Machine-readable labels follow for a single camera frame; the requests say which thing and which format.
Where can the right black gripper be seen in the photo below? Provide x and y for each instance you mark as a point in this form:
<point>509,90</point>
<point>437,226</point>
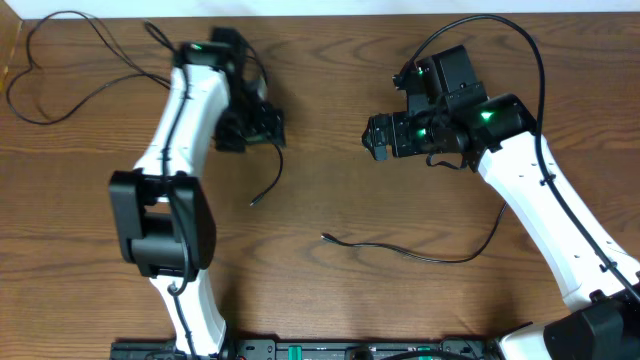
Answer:
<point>397,123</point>

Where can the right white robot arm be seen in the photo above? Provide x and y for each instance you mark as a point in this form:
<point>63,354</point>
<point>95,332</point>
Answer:
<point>448,111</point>

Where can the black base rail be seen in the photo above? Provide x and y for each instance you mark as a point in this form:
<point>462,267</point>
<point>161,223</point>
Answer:
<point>270,349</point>

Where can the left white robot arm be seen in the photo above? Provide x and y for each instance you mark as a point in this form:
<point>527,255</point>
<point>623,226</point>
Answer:
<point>163,220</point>

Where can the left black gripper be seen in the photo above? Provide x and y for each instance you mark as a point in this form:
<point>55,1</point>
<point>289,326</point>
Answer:
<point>268,128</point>

